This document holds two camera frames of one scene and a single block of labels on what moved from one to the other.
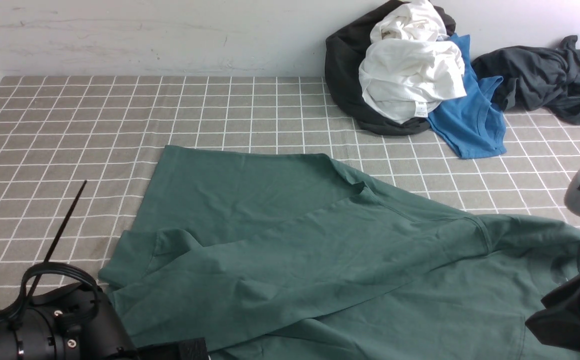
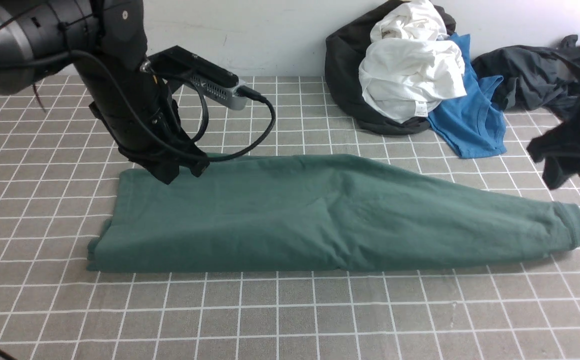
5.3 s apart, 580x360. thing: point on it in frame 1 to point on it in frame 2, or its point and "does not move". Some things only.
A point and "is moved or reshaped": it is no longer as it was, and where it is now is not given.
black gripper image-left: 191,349 to 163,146
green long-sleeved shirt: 272,255 is moved or reshaped
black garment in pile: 345,48 does not move
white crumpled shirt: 411,64 does not move
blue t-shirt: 474,124 does not move
